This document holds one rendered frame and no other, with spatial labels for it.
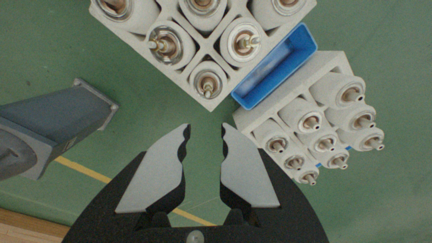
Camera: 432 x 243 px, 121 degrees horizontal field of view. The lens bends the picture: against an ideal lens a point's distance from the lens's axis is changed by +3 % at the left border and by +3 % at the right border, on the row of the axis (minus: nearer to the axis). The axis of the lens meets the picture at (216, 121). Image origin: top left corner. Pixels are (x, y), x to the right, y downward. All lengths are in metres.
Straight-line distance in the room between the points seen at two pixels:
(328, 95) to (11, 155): 0.84
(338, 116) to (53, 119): 0.89
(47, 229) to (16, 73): 1.33
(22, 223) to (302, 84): 2.07
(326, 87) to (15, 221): 2.13
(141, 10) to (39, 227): 1.84
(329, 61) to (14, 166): 0.88
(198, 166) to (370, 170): 1.24
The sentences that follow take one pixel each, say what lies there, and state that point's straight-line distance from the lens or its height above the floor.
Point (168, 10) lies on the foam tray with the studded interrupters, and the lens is 0.41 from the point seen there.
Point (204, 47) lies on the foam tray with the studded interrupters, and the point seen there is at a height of 0.18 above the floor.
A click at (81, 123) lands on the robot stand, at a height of 0.17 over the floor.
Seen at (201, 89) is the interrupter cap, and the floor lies 0.25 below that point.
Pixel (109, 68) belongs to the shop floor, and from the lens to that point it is 0.71.
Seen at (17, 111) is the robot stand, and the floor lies 0.25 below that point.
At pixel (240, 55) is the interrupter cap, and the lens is 0.33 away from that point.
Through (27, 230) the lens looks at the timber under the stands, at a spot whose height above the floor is 0.08.
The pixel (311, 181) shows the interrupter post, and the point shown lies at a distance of 0.64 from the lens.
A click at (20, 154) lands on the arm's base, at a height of 0.32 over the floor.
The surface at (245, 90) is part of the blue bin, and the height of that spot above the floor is 0.00.
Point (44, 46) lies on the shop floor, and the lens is 0.85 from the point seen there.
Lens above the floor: 0.57
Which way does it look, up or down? 61 degrees down
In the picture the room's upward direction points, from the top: 175 degrees clockwise
